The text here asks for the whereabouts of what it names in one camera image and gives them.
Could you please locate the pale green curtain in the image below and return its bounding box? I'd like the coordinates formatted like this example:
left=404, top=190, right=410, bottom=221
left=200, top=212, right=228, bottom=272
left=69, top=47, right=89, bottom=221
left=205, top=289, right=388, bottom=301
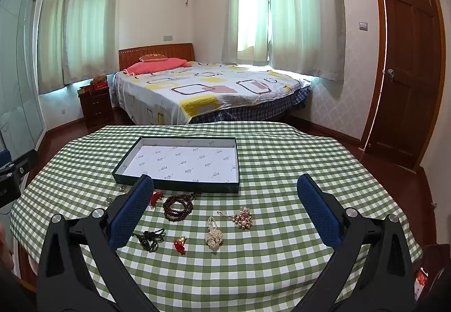
left=37, top=0, right=76, bottom=94
left=268, top=0, right=348, bottom=82
left=221, top=0, right=270, bottom=64
left=63, top=0, right=122, bottom=85

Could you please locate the black cord bracelet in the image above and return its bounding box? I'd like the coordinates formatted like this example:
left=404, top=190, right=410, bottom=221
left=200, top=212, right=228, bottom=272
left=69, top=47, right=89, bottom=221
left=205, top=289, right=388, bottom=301
left=132, top=228, right=166, bottom=252

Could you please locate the dark green shallow tray box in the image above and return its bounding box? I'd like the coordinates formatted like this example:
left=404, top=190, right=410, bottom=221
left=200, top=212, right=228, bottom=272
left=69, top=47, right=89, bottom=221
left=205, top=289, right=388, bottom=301
left=112, top=136, right=241, bottom=195

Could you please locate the patterned white yellow bedspread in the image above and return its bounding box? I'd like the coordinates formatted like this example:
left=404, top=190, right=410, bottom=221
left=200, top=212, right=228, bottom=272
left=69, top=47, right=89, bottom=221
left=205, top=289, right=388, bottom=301
left=113, top=61, right=312, bottom=125

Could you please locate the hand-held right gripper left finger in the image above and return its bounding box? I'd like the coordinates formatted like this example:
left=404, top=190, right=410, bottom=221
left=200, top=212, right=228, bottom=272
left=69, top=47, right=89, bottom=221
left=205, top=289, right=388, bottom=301
left=37, top=174, right=166, bottom=312

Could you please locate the pearl cluster ornament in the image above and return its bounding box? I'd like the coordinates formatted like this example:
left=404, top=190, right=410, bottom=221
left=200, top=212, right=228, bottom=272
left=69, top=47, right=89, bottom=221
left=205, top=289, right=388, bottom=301
left=205, top=216, right=224, bottom=251

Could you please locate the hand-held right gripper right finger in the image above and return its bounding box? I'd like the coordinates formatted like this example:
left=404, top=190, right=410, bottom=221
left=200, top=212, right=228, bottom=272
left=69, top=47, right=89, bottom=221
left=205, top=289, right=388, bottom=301
left=297, top=173, right=418, bottom=312

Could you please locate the dark red bead bracelet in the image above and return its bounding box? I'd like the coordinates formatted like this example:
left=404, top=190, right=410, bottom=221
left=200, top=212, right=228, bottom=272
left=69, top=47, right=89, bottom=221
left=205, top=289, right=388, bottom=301
left=163, top=192, right=201, bottom=223

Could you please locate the glass wardrobe door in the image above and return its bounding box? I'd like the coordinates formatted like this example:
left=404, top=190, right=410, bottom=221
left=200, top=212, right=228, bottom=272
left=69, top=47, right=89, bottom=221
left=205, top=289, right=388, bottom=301
left=0, top=0, right=48, bottom=158

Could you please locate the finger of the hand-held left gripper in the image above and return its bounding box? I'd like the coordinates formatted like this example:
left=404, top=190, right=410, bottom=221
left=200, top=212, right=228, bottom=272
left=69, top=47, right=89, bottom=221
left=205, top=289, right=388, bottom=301
left=0, top=149, right=39, bottom=177

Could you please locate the wooden bed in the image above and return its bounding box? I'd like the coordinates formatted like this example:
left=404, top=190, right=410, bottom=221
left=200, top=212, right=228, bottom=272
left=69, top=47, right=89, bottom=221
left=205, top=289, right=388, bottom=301
left=113, top=43, right=312, bottom=126

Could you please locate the red white packet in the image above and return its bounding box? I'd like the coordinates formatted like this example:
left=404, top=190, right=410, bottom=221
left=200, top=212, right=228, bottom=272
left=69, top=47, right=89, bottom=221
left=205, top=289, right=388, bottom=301
left=415, top=268, right=430, bottom=300

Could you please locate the green checked tablecloth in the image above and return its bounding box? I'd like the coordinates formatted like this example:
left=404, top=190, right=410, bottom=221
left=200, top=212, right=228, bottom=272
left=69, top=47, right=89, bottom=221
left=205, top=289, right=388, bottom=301
left=10, top=121, right=423, bottom=312

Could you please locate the brown wooden door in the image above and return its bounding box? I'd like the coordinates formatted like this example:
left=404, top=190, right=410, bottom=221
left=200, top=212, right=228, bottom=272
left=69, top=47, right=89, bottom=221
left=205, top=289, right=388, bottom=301
left=359, top=0, right=446, bottom=172

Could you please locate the blue plaid bed sheet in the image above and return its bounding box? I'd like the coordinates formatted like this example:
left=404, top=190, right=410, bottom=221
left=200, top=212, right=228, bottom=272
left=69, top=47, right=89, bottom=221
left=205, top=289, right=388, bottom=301
left=190, top=87, right=312, bottom=124

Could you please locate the pink pillow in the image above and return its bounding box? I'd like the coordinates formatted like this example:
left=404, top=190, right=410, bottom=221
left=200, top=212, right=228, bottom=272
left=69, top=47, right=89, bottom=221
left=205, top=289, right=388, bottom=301
left=123, top=57, right=193, bottom=75

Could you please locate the dark wooden nightstand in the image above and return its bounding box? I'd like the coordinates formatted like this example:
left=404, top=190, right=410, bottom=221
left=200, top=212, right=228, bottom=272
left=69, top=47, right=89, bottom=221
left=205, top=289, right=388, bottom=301
left=78, top=85, right=115, bottom=130

